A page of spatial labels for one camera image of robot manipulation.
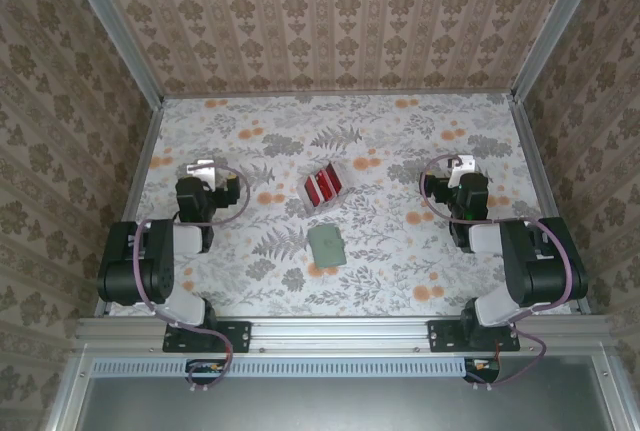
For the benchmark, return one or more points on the thin aluminium rail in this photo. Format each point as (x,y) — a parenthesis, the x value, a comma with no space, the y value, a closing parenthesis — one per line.
(340,95)

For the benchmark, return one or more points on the red card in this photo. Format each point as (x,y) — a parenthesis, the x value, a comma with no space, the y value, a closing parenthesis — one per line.
(315,190)
(332,182)

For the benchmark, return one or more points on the aluminium frame post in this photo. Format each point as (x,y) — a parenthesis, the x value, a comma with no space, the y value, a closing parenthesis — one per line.
(555,26)
(122,31)

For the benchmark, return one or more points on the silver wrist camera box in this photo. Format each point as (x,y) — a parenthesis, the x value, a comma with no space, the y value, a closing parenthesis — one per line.
(200,168)
(462,166)

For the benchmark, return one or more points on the black connector box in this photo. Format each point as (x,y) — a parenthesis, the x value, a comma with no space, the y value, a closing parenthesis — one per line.
(480,370)
(205,371)

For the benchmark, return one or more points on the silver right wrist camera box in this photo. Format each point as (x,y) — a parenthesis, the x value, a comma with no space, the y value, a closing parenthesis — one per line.
(462,166)

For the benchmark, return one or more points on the long aluminium mounting rail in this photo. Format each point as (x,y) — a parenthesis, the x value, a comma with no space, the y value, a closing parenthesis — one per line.
(340,336)

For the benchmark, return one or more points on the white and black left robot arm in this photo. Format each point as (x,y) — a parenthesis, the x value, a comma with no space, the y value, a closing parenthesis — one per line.
(125,261)

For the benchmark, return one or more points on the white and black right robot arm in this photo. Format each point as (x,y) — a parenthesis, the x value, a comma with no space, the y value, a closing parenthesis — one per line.
(545,271)

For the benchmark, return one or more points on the floral patterned table cover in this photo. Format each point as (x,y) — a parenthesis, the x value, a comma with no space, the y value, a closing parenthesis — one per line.
(400,291)

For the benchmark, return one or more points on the green card holder wallet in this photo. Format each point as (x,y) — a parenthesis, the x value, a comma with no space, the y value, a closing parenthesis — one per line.
(327,246)

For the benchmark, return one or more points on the red striped box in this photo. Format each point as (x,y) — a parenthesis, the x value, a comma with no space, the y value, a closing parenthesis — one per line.
(322,208)

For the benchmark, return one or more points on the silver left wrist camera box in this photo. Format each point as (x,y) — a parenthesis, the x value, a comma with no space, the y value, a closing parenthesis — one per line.
(200,168)

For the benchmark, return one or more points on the grey metal panel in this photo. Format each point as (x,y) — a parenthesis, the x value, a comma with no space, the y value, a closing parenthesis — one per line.
(340,406)

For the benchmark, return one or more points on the aluminium side rail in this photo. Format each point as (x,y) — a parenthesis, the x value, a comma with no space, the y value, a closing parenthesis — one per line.
(542,176)
(139,176)

